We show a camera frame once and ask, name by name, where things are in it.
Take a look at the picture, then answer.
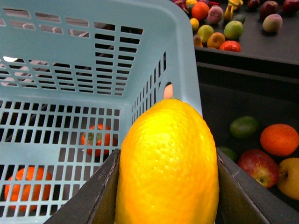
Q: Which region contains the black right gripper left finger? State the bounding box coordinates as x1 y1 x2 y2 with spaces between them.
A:
45 149 121 224

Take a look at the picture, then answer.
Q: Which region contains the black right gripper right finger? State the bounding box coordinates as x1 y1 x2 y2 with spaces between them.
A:
215 150 299 224

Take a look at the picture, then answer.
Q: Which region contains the yellow lemon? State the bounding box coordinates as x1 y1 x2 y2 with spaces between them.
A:
115 98 220 224

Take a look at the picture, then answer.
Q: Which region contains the light blue shopping basket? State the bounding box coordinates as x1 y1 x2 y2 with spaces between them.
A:
0 0 201 224

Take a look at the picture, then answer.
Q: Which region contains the black front shelf tray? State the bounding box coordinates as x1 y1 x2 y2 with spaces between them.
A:
197 63 299 155

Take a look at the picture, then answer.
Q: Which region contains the small red apple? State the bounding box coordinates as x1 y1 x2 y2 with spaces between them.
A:
237 149 279 189

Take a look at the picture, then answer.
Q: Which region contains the green avocado centre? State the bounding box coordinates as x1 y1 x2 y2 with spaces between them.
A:
218 146 238 162

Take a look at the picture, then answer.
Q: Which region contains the green avocado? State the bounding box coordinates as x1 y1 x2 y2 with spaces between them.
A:
229 116 260 139
218 146 238 162

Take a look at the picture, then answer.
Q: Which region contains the orange yellow apple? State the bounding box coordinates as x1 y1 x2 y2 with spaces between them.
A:
277 158 299 200

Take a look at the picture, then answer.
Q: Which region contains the orange persimmon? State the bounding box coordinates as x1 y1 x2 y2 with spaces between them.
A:
80 124 117 157

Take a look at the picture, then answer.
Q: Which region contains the small orange tangerine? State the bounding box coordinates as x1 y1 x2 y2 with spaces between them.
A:
260 124 299 156

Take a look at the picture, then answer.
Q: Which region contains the green avocado rear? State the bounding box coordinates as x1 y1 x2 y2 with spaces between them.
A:
229 116 260 139

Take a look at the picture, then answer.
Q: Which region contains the orange at left edge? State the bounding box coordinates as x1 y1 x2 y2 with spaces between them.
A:
4 166 52 202

